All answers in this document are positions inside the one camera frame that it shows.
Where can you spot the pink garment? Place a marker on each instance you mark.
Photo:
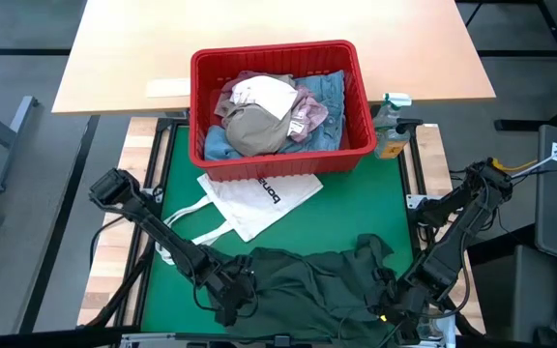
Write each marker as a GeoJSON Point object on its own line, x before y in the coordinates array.
{"type": "Point", "coordinates": [310, 111]}

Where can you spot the red plastic laundry basket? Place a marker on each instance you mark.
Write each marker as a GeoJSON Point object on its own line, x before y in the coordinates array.
{"type": "Point", "coordinates": [278, 166]}

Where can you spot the beige shirt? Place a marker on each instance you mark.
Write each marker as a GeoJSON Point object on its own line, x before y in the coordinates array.
{"type": "Point", "coordinates": [254, 130]}

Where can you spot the clear spray bottle white nozzle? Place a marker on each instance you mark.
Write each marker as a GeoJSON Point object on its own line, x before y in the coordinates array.
{"type": "Point", "coordinates": [445, 328]}

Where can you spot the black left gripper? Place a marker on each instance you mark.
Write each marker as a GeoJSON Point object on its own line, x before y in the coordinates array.
{"type": "Point", "coordinates": [235, 290]}

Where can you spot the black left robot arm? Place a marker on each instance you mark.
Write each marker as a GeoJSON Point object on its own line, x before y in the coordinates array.
{"type": "Point", "coordinates": [162, 232]}

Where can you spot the green label spray bottle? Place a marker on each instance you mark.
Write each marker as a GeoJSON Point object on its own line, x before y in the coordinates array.
{"type": "Point", "coordinates": [389, 113]}

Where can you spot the blue denim garment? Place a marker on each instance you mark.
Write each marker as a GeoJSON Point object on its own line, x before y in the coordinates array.
{"type": "Point", "coordinates": [329, 96]}

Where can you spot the black desk foot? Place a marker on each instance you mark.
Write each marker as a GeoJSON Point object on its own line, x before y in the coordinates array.
{"type": "Point", "coordinates": [520, 125]}

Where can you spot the clear bottle orange label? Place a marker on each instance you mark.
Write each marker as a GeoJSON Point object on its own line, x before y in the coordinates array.
{"type": "Point", "coordinates": [390, 145]}

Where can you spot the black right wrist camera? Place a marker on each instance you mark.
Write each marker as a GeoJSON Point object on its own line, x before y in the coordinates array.
{"type": "Point", "coordinates": [406, 337]}

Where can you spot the white mounting plate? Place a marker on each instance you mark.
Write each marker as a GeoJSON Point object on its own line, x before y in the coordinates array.
{"type": "Point", "coordinates": [415, 200]}

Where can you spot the white garment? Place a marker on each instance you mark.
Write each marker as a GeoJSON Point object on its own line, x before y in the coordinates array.
{"type": "Point", "coordinates": [266, 94]}

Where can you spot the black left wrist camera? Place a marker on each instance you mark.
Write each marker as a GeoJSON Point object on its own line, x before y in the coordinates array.
{"type": "Point", "coordinates": [226, 318]}

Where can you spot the green table mat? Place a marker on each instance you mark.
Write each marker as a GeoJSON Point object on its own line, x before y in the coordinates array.
{"type": "Point", "coordinates": [365, 203]}

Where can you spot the light wooden desk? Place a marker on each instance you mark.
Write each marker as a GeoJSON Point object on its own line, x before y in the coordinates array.
{"type": "Point", "coordinates": [138, 48]}

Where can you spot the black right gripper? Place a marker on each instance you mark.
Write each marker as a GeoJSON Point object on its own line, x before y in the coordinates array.
{"type": "Point", "coordinates": [401, 307]}

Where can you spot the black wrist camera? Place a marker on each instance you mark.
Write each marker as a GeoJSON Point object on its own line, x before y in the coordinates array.
{"type": "Point", "coordinates": [226, 318]}
{"type": "Point", "coordinates": [406, 337]}

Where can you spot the dark green shirt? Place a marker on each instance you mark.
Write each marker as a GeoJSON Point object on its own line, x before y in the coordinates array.
{"type": "Point", "coordinates": [302, 295]}

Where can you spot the grey desk leg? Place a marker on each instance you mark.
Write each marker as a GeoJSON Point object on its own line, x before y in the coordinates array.
{"type": "Point", "coordinates": [10, 145]}

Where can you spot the white canvas tote bag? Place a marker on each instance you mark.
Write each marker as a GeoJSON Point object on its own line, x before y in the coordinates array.
{"type": "Point", "coordinates": [259, 203]}

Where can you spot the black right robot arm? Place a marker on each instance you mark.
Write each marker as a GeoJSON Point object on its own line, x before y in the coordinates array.
{"type": "Point", "coordinates": [452, 232]}

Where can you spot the white label strip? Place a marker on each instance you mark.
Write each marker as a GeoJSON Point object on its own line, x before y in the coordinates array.
{"type": "Point", "coordinates": [167, 88]}

